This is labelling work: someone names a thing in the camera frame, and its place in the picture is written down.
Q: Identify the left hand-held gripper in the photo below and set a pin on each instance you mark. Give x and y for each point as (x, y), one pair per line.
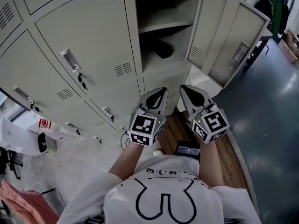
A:
(142, 127)

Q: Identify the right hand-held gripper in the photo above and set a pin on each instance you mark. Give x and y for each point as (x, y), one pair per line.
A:
(210, 125)

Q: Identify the beige metal locker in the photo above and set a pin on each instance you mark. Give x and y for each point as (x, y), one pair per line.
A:
(93, 38)

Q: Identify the person's right forearm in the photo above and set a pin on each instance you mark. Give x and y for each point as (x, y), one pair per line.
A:
(209, 164)

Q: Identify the person's left forearm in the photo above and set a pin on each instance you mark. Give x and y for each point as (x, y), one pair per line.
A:
(126, 162)

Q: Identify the black screen device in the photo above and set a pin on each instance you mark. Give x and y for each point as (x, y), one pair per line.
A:
(188, 149)

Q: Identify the white clog shoe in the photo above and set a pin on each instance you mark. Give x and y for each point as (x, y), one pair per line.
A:
(158, 152)

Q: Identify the wooden platform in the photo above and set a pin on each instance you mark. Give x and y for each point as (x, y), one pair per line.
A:
(224, 153)

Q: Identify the black key bunch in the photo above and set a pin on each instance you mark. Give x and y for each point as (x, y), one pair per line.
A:
(35, 107)
(80, 79)

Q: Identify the grey table black legs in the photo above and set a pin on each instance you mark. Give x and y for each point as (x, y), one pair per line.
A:
(264, 35)

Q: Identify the white printed t-shirt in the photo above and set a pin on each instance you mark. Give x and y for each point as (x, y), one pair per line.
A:
(116, 206)

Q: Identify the cardboard boxes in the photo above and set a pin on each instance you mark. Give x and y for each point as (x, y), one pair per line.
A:
(289, 45)

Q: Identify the green hanging jacket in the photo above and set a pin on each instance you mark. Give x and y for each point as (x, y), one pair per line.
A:
(276, 8)

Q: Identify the black hanging garment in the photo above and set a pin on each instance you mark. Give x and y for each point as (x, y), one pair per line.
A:
(285, 15)

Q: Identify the white water dispenser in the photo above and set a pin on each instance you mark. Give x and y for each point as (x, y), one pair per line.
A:
(21, 136)

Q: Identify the black office chair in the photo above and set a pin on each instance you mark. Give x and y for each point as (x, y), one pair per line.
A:
(7, 162)

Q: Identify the pink padded folding chair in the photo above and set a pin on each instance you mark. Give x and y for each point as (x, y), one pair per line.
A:
(23, 204)

